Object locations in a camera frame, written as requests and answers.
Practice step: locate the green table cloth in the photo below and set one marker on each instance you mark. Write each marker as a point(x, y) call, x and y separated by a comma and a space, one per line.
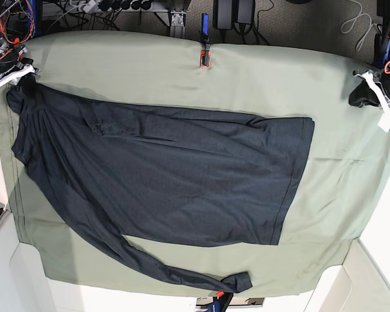
point(349, 160)

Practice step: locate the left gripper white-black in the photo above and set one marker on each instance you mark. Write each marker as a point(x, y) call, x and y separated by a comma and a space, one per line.
point(374, 90)

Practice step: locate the grey metal bracket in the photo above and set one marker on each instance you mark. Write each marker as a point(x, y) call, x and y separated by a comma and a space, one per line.
point(177, 24)

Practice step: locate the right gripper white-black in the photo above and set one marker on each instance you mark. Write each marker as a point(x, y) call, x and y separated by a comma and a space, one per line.
point(17, 69)

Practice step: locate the dark navy long-sleeve shirt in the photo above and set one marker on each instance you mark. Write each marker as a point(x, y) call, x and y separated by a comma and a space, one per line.
point(168, 174)

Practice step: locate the black power adapter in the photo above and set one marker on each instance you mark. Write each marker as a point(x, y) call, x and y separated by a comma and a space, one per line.
point(244, 12)
point(223, 14)

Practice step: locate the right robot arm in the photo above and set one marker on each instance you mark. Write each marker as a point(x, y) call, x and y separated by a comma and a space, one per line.
point(18, 20)

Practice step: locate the bottom centre orange-black clamp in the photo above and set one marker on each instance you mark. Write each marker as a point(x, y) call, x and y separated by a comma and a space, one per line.
point(220, 302)

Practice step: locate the blue clamp handle right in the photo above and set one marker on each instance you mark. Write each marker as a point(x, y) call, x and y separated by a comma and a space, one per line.
point(381, 50)

